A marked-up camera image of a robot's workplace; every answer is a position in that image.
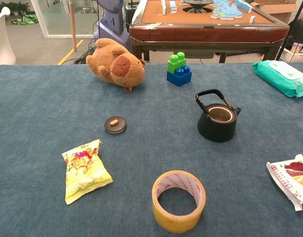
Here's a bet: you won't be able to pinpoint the black lid with wooden knob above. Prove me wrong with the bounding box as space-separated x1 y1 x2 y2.
104 116 127 134

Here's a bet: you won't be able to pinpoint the black cast iron teapot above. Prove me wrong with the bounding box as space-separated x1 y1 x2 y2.
195 88 242 143

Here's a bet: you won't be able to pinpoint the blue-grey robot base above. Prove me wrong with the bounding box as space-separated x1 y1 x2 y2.
93 0 131 50

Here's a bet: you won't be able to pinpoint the blue building block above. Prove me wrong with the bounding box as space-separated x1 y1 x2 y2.
166 65 192 87

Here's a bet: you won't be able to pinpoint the green building block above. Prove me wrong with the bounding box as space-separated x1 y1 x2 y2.
167 51 188 74

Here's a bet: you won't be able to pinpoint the brown capybara plush toy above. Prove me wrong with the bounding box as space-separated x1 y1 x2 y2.
85 38 147 93

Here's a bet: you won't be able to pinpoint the yellow snack bag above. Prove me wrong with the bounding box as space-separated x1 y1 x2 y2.
61 139 114 205

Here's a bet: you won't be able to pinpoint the brown mahjong table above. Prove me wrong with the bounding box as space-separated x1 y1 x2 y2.
129 0 290 64

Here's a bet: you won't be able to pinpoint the yellow packing tape roll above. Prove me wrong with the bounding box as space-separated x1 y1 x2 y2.
151 169 207 234

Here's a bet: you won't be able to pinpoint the blue table cloth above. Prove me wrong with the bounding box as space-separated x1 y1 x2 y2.
0 62 303 237

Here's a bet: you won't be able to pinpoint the wooden pole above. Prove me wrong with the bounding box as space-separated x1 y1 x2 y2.
69 0 77 52

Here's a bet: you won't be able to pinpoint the black mahjong table centre disc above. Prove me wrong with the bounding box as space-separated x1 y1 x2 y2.
182 0 215 13

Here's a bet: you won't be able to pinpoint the green wet wipes pack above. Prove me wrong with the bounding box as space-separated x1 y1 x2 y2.
251 60 303 99

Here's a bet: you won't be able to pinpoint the blue mahjong tile pile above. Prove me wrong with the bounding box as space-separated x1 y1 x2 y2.
210 0 253 20

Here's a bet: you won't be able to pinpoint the white and red snack packet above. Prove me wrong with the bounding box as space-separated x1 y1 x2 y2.
266 154 303 212

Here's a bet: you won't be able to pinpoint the white carton box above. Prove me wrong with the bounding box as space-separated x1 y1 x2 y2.
281 41 303 62

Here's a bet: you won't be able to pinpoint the green cloth on floor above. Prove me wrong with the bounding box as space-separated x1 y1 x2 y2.
11 14 39 26

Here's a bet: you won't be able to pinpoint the black tripod stand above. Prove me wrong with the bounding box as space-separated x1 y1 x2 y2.
276 0 303 61

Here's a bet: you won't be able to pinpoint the cardboard box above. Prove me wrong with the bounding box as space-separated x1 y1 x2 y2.
250 0 303 24

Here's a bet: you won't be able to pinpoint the potted green plants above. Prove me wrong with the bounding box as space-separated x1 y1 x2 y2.
0 1 31 18

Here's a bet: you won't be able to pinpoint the black floor cable bundle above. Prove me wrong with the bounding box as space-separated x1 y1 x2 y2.
74 38 98 65

